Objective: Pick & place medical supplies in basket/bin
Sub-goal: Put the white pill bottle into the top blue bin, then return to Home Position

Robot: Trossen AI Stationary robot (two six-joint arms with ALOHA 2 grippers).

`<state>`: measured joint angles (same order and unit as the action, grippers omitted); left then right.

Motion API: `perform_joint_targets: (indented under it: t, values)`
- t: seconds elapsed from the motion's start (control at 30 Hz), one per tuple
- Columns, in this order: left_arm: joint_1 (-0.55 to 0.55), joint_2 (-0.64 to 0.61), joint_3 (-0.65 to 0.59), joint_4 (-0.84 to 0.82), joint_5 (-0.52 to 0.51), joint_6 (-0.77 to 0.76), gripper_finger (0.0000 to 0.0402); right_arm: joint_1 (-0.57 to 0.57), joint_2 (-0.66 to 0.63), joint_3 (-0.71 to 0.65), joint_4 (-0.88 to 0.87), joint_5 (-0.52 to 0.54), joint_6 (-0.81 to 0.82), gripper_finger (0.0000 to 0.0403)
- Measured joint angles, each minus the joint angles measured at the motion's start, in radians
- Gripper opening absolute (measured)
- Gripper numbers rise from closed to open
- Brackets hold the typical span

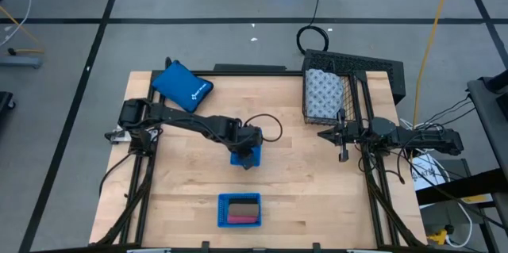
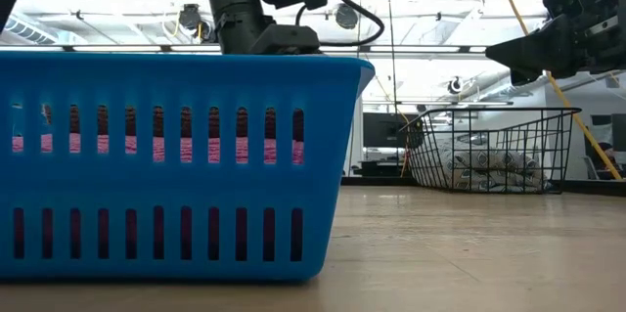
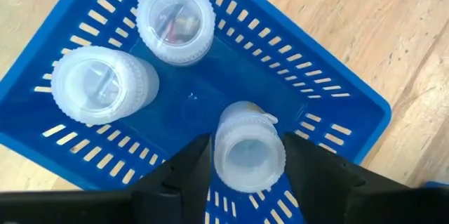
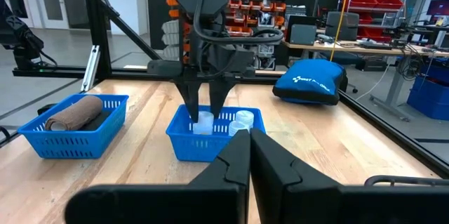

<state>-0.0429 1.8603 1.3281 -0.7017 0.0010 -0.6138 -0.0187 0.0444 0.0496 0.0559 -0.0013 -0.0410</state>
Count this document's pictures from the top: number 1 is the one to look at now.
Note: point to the aluminium extrusion bracket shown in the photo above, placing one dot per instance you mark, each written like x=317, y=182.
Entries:
x=148, y=250
x=369, y=251

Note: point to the brown bandage roll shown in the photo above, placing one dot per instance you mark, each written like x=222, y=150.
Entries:
x=243, y=210

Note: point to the black chair base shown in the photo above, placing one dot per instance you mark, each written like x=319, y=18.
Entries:
x=6, y=100

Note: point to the pink bandage roll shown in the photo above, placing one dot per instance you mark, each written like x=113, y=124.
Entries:
x=242, y=219

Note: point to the patterned grey cloth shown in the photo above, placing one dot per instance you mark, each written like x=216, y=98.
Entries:
x=323, y=94

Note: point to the white printed bag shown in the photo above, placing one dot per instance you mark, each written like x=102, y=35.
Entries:
x=428, y=173

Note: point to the black flat bar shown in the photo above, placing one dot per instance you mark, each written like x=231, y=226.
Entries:
x=250, y=67

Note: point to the black wide beam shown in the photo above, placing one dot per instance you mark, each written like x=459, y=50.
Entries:
x=468, y=185

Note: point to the blue slotted plastic basket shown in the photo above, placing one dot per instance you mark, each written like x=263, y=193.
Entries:
x=222, y=213
x=258, y=158

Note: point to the grey floor base plate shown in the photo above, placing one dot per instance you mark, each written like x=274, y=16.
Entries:
x=20, y=62

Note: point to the black table frame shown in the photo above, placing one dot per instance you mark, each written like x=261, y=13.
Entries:
x=246, y=73

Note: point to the black side desk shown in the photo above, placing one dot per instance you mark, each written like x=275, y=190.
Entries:
x=492, y=118

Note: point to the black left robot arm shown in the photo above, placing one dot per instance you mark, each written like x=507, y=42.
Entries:
x=186, y=120

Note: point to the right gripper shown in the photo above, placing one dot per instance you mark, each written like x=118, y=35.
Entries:
x=349, y=136

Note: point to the black perforated box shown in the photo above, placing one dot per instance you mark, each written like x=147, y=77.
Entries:
x=357, y=62

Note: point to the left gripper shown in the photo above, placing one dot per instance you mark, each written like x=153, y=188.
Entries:
x=250, y=140

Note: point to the yellow power plug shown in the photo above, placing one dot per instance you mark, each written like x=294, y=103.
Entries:
x=438, y=237

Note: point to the blue first aid pouch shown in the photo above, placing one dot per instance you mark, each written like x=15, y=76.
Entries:
x=180, y=86

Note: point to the silver arm base bracket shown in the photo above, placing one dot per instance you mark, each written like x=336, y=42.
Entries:
x=119, y=136

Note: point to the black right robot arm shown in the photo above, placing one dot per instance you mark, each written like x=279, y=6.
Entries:
x=420, y=140

